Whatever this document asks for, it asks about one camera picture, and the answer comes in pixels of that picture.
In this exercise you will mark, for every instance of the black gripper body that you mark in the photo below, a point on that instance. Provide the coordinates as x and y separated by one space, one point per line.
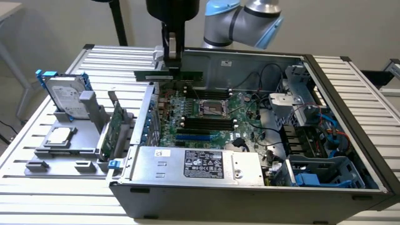
172 10

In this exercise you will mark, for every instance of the green RAM stick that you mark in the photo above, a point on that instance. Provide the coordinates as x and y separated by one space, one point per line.
193 76

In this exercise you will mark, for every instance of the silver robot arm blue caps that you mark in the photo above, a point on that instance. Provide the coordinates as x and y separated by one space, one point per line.
219 28

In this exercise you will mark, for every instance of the black RAM slot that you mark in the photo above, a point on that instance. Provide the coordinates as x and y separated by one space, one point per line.
207 117
209 98
207 124
207 121
209 95
207 128
209 91

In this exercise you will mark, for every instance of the long black expansion slot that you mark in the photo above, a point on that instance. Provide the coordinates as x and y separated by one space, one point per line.
193 132

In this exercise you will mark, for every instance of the blue expansion slot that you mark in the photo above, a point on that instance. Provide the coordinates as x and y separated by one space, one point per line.
192 137

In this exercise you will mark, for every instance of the short black expansion slot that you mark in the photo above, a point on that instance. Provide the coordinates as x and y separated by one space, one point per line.
187 143

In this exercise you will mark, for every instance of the grey case release latch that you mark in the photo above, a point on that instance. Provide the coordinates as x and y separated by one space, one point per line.
157 54

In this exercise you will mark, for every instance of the CPU socket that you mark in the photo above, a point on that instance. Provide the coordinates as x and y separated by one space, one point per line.
212 107

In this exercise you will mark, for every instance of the silver hard disk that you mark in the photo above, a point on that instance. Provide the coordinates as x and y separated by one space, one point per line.
67 93

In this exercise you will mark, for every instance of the green Dell motherboard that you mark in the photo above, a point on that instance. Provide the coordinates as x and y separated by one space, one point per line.
247 124

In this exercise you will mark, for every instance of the green graphics card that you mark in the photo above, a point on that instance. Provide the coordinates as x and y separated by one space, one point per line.
112 131

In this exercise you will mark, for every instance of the silver metal disk bay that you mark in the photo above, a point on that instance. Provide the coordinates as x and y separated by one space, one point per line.
300 98

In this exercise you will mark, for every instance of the silver power supply unit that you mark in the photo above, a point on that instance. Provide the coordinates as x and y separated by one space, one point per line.
175 164

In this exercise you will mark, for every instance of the silver CPU chip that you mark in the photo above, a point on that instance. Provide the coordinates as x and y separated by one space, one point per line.
59 137

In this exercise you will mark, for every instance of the blue case latch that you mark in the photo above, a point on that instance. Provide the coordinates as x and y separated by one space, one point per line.
113 164

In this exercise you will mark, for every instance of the grey parts rack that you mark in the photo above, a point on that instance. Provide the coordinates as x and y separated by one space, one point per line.
63 164

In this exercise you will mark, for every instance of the black open PC case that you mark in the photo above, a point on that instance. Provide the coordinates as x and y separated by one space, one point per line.
219 201

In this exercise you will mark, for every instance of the grey blue plastic disk bay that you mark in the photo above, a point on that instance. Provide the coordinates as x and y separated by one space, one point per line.
331 171

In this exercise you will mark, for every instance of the black camera stand pole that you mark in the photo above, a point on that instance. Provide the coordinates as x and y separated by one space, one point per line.
120 23

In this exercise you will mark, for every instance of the blue disk carrier frame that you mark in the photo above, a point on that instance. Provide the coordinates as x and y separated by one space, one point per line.
40 77

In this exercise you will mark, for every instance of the black bracket on profile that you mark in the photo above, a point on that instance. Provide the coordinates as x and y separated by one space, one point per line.
376 78

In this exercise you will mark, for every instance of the aluminium profile rail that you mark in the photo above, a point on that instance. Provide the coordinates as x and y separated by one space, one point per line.
392 70

